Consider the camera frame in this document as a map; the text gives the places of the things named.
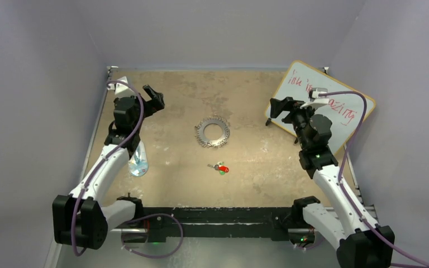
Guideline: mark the silver disc with keyrings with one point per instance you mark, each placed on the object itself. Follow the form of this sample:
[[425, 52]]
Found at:
[[212, 132]]

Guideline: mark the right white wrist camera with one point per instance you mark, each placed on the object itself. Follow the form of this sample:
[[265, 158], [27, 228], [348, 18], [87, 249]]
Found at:
[[315, 99]]

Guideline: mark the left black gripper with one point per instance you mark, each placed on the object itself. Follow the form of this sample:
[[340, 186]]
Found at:
[[155, 104]]

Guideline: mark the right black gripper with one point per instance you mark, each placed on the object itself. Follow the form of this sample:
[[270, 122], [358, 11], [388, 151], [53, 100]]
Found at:
[[277, 106]]

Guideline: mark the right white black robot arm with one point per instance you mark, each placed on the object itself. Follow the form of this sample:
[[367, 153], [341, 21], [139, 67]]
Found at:
[[358, 239]]

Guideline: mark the whiteboard with red writing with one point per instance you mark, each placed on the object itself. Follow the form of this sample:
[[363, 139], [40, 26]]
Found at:
[[344, 110]]

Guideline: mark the keys with red green tags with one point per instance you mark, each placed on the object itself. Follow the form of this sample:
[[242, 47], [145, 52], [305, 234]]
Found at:
[[220, 167]]

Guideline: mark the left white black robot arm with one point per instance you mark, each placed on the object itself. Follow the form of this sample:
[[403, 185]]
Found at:
[[78, 218]]

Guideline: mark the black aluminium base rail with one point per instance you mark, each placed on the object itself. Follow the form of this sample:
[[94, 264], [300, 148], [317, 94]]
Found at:
[[275, 223]]

